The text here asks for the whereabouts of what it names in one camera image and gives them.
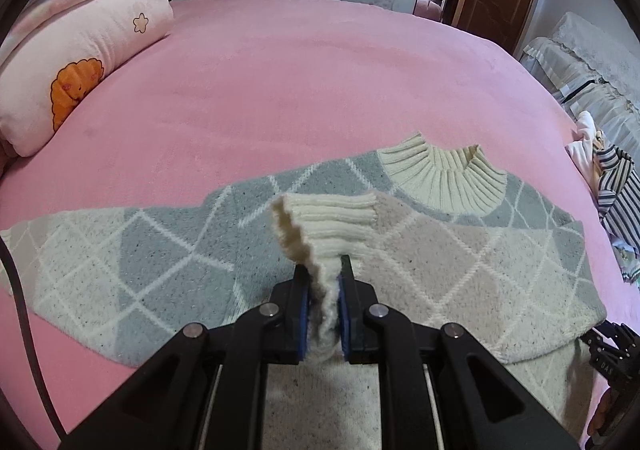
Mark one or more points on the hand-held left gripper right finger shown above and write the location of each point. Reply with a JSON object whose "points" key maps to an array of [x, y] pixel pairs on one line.
{"points": [[343, 317]]}

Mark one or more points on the striped shirt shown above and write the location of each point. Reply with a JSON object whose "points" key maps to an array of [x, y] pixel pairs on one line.
{"points": [[615, 180]]}

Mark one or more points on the pile of colourful clothes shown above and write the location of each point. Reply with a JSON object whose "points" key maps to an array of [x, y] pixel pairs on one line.
{"points": [[627, 262]]}

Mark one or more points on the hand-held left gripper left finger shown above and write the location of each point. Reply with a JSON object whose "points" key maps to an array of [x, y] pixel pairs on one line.
{"points": [[301, 317]]}

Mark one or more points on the pink bed blanket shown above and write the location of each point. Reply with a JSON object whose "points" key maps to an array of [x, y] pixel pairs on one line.
{"points": [[300, 79]]}

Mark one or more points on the grey beige argyle knit sweater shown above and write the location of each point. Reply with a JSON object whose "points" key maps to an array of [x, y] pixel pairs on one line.
{"points": [[150, 255]]}

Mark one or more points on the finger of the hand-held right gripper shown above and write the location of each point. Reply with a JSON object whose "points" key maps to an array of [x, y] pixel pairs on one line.
{"points": [[607, 332]]}

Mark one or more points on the white cloth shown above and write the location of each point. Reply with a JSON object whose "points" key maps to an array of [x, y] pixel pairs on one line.
{"points": [[582, 149]]}

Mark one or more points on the pink cartoon pillow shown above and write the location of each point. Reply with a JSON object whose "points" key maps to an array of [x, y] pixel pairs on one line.
{"points": [[100, 39]]}

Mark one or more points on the sofa with white lace cover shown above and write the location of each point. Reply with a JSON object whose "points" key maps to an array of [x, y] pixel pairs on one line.
{"points": [[590, 54]]}

